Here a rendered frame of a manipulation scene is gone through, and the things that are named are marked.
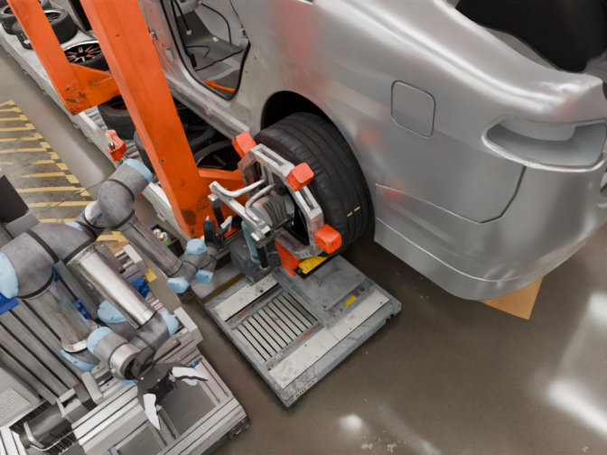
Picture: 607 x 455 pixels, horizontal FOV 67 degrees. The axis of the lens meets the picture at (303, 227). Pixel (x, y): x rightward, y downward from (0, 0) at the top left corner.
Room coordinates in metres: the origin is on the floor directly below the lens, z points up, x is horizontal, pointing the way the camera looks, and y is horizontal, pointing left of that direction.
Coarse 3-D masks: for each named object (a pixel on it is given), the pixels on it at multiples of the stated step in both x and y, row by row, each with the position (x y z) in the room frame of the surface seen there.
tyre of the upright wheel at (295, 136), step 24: (288, 120) 1.75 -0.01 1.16; (312, 120) 1.70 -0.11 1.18; (264, 144) 1.70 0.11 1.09; (288, 144) 1.55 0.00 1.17; (312, 144) 1.54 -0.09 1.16; (336, 144) 1.55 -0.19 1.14; (312, 168) 1.44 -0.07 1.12; (336, 168) 1.46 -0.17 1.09; (360, 168) 1.48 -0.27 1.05; (336, 192) 1.39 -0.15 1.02; (360, 192) 1.42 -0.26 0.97; (336, 216) 1.34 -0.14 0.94; (360, 216) 1.39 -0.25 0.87
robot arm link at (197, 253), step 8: (192, 240) 1.31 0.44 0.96; (200, 240) 1.30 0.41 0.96; (192, 248) 1.27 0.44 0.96; (200, 248) 1.26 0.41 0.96; (184, 256) 1.26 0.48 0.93; (192, 256) 1.24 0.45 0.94; (200, 256) 1.25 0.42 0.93; (208, 256) 1.28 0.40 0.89; (200, 264) 1.23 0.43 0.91; (208, 264) 1.27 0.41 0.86
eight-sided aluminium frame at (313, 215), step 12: (252, 156) 1.63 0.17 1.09; (264, 156) 1.57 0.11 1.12; (276, 156) 1.56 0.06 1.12; (240, 168) 1.75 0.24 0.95; (252, 168) 1.77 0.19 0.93; (276, 168) 1.48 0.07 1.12; (288, 168) 1.47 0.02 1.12; (252, 180) 1.77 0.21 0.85; (252, 192) 1.77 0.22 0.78; (300, 204) 1.37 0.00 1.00; (312, 204) 1.38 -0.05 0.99; (312, 216) 1.33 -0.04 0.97; (312, 228) 1.33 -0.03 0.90; (276, 240) 1.60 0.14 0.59; (288, 240) 1.59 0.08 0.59; (312, 240) 1.34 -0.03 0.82; (300, 252) 1.43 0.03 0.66; (312, 252) 1.34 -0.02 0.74
